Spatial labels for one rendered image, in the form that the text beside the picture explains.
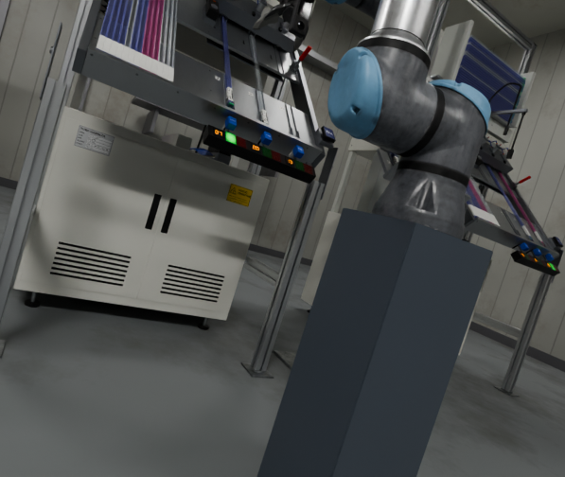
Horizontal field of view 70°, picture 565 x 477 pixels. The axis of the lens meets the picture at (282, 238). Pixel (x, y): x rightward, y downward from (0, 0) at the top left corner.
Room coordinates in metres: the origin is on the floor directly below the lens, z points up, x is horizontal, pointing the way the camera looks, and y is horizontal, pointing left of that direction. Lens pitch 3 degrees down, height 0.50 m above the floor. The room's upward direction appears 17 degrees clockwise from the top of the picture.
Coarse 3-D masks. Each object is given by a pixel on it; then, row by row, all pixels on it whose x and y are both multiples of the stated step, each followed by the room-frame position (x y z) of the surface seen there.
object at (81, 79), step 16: (176, 32) 1.61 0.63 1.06; (192, 32) 1.64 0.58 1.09; (176, 48) 1.62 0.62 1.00; (192, 48) 1.65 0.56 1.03; (208, 48) 1.68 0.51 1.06; (208, 64) 1.69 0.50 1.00; (240, 64) 1.75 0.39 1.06; (80, 80) 1.48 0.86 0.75; (240, 80) 1.76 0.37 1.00; (80, 96) 1.49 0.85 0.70
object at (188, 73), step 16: (96, 32) 0.99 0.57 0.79; (176, 64) 1.11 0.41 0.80; (192, 64) 1.15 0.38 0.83; (176, 80) 1.06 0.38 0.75; (192, 80) 1.11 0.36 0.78; (208, 80) 1.15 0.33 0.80; (224, 80) 1.19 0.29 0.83; (208, 96) 1.11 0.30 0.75; (224, 96) 1.15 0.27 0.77; (240, 96) 1.20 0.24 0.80; (256, 96) 1.25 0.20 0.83; (240, 112) 1.15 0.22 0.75; (256, 112) 1.20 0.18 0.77; (272, 112) 1.25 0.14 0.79; (288, 112) 1.31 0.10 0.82; (288, 128) 1.25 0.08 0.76; (304, 128) 1.31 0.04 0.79
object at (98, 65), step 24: (96, 48) 0.92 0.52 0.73; (96, 72) 0.95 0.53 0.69; (120, 72) 0.96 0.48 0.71; (144, 72) 0.97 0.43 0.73; (144, 96) 1.02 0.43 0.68; (168, 96) 1.03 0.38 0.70; (192, 96) 1.04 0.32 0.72; (216, 120) 1.10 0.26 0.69; (240, 120) 1.11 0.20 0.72; (264, 144) 1.19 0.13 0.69; (288, 144) 1.20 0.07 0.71
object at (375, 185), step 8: (376, 152) 1.49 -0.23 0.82; (376, 160) 1.47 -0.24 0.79; (376, 168) 1.46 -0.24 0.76; (368, 176) 1.48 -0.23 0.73; (376, 176) 1.45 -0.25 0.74; (368, 184) 1.47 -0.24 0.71; (376, 184) 1.44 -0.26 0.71; (384, 184) 1.46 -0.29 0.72; (368, 192) 1.46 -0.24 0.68; (376, 192) 1.45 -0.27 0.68; (360, 200) 1.49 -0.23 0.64; (368, 200) 1.45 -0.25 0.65; (376, 200) 1.45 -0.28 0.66; (360, 208) 1.47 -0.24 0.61; (368, 208) 1.44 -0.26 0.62; (280, 352) 1.52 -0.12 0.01; (288, 352) 1.55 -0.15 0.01; (288, 360) 1.46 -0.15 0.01
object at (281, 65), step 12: (180, 0) 1.34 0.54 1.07; (192, 0) 1.39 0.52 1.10; (204, 0) 1.44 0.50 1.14; (180, 12) 1.29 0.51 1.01; (192, 12) 1.34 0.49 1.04; (192, 24) 1.29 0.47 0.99; (204, 24) 1.34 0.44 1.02; (216, 24) 1.39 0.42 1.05; (228, 24) 1.44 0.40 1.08; (216, 36) 1.33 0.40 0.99; (228, 36) 1.38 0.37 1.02; (240, 36) 1.44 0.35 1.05; (240, 48) 1.38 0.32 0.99; (264, 48) 1.49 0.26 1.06; (276, 48) 1.55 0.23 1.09; (240, 60) 1.43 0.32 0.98; (252, 60) 1.40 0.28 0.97; (264, 60) 1.43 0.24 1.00; (276, 60) 1.48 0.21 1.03; (288, 60) 1.55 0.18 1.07; (264, 72) 1.48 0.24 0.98; (276, 72) 1.44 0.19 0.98; (288, 72) 1.48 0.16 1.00
